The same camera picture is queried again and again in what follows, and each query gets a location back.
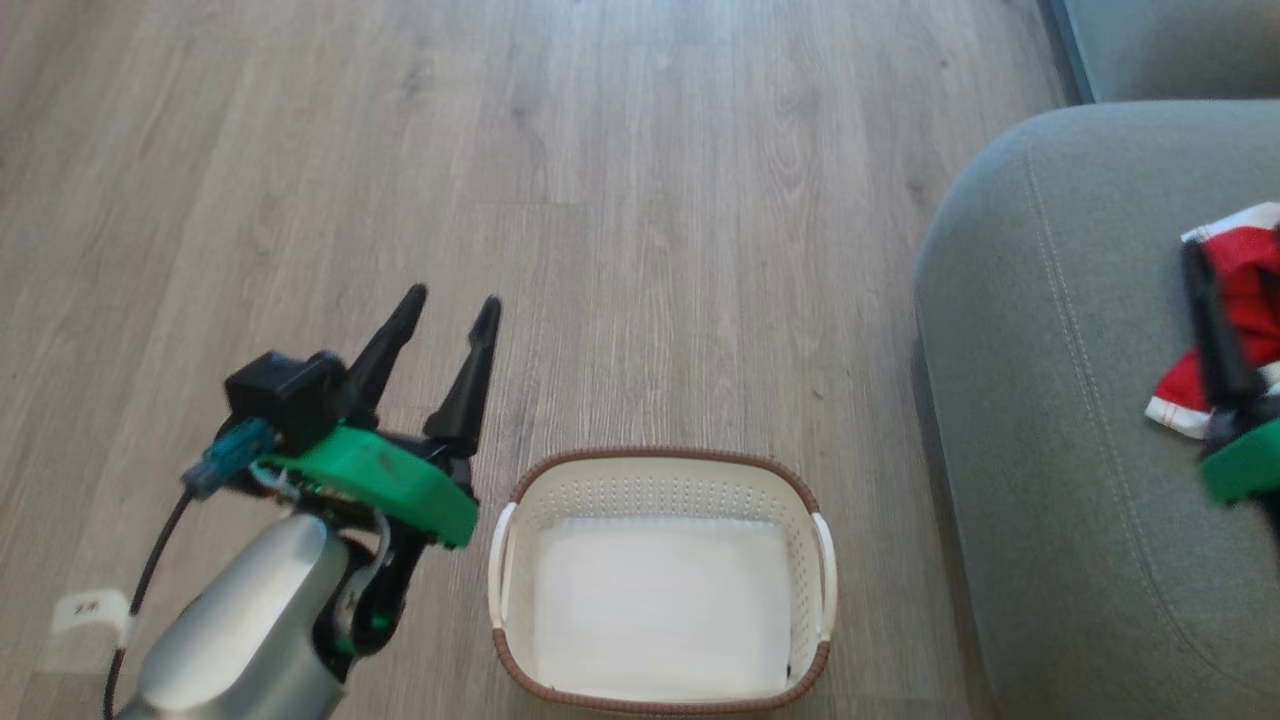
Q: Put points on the white basket with brown rim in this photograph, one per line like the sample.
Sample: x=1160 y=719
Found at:
x=660 y=600

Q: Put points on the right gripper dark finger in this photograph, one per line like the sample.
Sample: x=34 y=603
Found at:
x=1222 y=340

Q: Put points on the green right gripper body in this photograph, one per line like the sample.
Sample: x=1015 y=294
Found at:
x=1245 y=465

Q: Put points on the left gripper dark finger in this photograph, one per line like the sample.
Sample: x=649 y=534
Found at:
x=468 y=390
x=385 y=355

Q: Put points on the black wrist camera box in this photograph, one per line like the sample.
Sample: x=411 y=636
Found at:
x=285 y=395

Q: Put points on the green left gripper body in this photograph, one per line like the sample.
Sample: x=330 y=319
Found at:
x=390 y=480

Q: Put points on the backless grey sofa seat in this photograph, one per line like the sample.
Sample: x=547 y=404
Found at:
x=1060 y=400

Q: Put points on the red and white garment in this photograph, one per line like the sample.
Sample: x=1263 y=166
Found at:
x=1252 y=285

